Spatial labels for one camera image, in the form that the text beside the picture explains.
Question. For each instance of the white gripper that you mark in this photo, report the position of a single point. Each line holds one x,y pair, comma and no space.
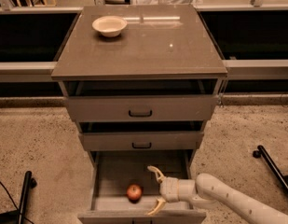
169,189

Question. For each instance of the grey drawer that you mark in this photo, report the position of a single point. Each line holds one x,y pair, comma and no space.
141,108
115,170
140,141

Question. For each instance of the black left base leg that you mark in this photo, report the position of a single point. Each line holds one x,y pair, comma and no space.
18,215

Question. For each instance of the metal railing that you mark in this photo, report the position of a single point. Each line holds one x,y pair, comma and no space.
40,71

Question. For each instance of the red apple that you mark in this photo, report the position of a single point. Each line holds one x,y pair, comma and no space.
134,193

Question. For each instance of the grey middle drawer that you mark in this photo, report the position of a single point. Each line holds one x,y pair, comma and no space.
140,141

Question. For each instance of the grey drawer cabinet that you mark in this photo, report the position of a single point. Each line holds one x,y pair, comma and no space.
164,51

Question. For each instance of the black base leg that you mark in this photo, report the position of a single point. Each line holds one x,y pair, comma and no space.
261,152
18,215

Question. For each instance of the grey top drawer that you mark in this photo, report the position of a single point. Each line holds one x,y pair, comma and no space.
141,108

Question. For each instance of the grey bottom drawer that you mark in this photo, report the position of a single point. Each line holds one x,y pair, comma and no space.
115,170

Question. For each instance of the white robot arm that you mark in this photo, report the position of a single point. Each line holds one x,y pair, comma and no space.
206,190

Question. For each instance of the white bowl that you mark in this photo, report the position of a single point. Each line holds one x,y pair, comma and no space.
109,26

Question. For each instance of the black right base leg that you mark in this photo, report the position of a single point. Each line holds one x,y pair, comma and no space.
261,152

